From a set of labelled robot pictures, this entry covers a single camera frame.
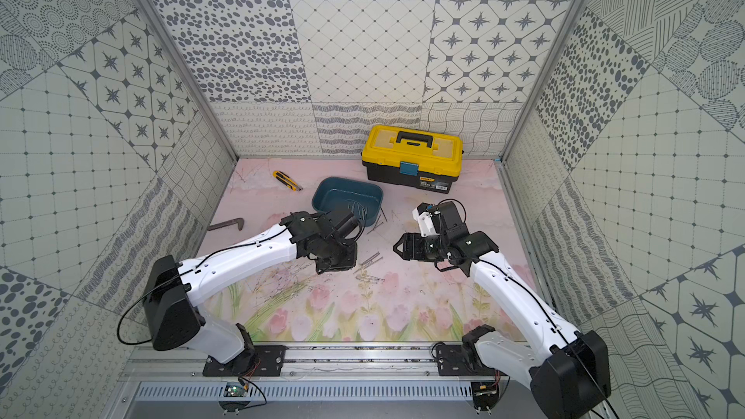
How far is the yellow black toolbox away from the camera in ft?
3.29

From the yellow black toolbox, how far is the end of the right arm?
294 mm

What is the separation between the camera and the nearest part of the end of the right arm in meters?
0.55
